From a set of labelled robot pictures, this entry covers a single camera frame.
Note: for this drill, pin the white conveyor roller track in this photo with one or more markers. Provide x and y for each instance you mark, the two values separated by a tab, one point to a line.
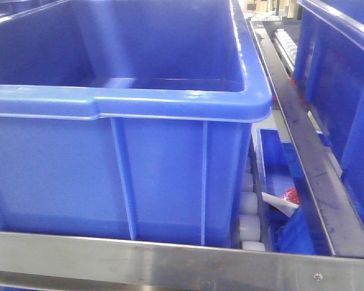
249	220

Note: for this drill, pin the large blue plastic bin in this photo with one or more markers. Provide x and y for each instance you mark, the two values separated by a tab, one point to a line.
128	119

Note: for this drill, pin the blue bin at far right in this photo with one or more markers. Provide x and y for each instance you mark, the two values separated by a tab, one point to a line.
329	71

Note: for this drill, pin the white paper sheet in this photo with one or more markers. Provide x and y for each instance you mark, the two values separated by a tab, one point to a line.
286	207

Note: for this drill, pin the lower blue plastic bin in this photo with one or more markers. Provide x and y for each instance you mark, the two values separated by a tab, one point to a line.
279	170

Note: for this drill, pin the stainless steel shelf rack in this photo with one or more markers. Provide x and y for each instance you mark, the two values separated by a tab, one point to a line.
50	262

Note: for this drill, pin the red mesh item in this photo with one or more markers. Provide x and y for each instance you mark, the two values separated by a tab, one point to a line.
291	195

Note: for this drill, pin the blue plastic bag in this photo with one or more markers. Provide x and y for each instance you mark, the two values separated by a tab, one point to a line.
294	236

